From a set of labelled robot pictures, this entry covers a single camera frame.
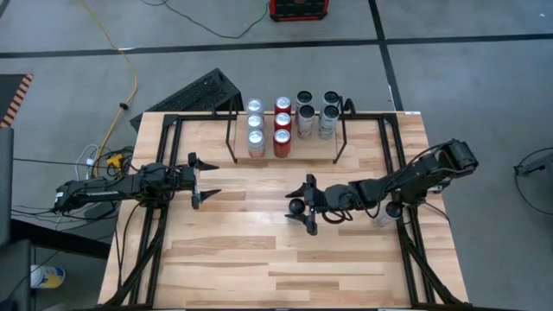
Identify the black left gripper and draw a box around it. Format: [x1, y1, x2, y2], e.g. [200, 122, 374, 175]
[168, 151, 223, 211]

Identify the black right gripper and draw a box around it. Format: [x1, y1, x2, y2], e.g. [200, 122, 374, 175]
[284, 173, 364, 237]

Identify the pink silver Spindrift can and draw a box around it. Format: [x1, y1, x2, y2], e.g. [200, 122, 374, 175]
[245, 97, 265, 117]
[246, 112, 265, 133]
[247, 129, 267, 159]

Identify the red Coca-Cola can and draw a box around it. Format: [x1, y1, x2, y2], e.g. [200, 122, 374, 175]
[272, 128, 293, 159]
[274, 111, 293, 132]
[274, 95, 293, 115]

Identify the white Celsius Peach Vibe can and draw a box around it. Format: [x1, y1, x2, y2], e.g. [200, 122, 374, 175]
[372, 200, 405, 229]
[296, 105, 316, 140]
[296, 90, 315, 109]

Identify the white yellow blue container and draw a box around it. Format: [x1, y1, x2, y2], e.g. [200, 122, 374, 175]
[29, 264, 67, 289]

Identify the red and black toolbox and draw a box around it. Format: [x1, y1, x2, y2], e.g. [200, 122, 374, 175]
[268, 0, 330, 22]

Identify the grey cabinet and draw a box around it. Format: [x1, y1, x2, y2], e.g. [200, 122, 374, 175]
[0, 127, 15, 247]

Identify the hazard striped floor mat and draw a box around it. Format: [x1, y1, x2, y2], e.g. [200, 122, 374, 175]
[0, 73, 35, 130]

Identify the grey floor stand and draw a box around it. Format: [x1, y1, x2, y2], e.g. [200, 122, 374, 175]
[513, 153, 553, 177]

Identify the black metal shelf frame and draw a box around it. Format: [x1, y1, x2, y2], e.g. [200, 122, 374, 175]
[224, 98, 241, 164]
[332, 95, 358, 165]

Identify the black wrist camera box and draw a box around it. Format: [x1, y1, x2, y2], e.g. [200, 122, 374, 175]
[138, 162, 170, 187]

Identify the black aluminium rig frame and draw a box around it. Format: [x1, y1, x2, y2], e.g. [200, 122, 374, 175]
[114, 110, 470, 308]

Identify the yellow extension cable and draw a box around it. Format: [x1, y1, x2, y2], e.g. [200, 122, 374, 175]
[81, 0, 139, 174]

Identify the black floor cable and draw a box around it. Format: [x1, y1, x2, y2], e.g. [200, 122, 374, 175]
[140, 0, 271, 40]

